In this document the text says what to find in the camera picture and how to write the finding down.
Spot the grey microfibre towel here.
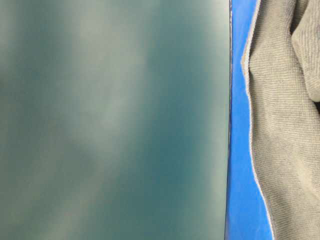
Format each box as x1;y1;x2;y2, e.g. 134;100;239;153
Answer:
242;0;320;240

